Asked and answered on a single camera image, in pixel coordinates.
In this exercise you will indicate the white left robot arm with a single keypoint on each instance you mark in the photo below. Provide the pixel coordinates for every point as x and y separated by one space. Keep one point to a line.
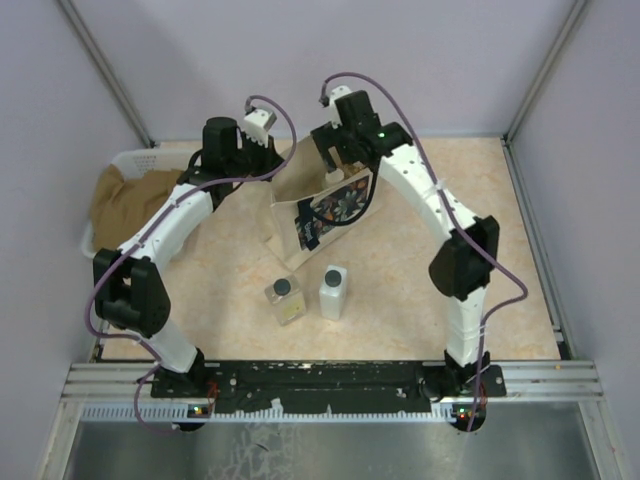
129 292

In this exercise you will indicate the white slotted cable duct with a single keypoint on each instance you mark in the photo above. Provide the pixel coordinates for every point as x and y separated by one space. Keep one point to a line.
191 412

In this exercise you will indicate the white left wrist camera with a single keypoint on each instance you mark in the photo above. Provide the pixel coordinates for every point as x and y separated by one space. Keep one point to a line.
256 125

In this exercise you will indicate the aluminium frame rail right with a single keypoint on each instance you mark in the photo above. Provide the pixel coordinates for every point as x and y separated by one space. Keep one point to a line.
564 36

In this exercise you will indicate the white square bottle black cap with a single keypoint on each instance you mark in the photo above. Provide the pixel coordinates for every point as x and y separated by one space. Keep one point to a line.
332 292

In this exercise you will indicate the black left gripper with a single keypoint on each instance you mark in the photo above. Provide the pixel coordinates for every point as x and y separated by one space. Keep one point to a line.
269 156

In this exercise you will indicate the brown cloth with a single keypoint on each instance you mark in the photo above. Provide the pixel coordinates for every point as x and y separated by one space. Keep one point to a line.
121 207

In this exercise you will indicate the white plastic basket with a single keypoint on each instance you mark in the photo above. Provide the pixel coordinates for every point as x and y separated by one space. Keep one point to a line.
134 164

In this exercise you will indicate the aluminium frame rail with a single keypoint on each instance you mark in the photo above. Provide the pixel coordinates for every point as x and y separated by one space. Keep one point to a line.
106 71
564 36

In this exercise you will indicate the aluminium front frame rails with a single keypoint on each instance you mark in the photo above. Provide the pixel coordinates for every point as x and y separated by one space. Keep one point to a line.
524 380

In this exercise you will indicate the clear square bottle black cap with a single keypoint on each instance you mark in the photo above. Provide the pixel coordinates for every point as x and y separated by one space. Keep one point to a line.
286 299

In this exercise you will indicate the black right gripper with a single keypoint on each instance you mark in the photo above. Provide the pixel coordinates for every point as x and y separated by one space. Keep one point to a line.
326 137

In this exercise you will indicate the aluminium frame rail left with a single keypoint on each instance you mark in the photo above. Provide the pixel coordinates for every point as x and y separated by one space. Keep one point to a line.
106 71

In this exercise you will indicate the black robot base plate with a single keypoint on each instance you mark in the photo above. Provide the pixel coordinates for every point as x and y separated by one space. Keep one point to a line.
340 388

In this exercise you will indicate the olive green bottle cream cap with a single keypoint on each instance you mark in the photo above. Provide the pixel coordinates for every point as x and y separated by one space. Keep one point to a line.
333 178

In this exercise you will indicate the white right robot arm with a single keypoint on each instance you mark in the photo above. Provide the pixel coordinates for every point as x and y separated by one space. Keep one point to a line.
458 272

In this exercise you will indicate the cream canvas tote bag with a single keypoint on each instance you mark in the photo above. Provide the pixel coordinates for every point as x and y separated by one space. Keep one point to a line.
298 216

